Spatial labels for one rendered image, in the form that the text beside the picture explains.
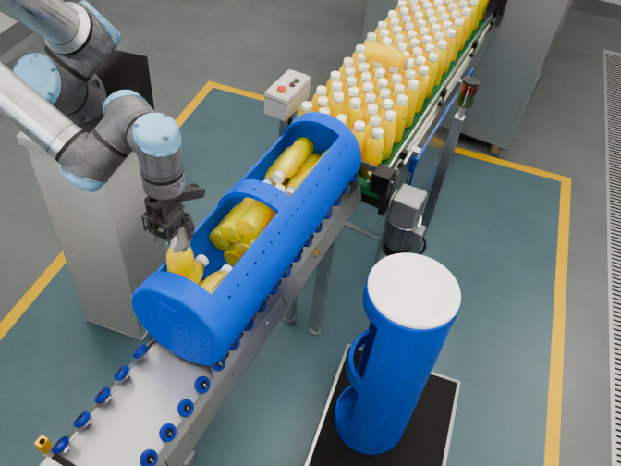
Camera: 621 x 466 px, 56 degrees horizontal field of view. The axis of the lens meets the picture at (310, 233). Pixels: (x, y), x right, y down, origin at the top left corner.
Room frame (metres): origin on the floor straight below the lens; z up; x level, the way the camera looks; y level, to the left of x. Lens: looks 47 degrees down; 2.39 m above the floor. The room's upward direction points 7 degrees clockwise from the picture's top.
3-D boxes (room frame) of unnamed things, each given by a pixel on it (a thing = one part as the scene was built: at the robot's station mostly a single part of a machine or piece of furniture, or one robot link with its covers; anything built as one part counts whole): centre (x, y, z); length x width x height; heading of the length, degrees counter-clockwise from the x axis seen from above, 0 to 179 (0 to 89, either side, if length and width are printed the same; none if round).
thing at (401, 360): (1.09, -0.32, 0.59); 0.28 x 0.28 x 0.88
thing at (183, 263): (0.95, 0.32, 1.18); 0.07 x 0.07 x 0.19
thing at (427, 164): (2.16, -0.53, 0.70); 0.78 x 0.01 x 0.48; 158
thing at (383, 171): (1.64, -0.24, 0.95); 0.10 x 0.07 x 0.10; 68
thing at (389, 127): (1.86, -0.25, 0.99); 0.07 x 0.07 x 0.19
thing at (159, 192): (0.93, 0.33, 1.51); 0.10 x 0.09 x 0.05; 68
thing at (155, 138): (0.93, 0.33, 1.59); 0.10 x 0.09 x 0.12; 43
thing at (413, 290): (1.09, -0.32, 1.03); 0.28 x 0.28 x 0.01
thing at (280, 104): (1.98, 0.15, 1.05); 0.20 x 0.10 x 0.10; 158
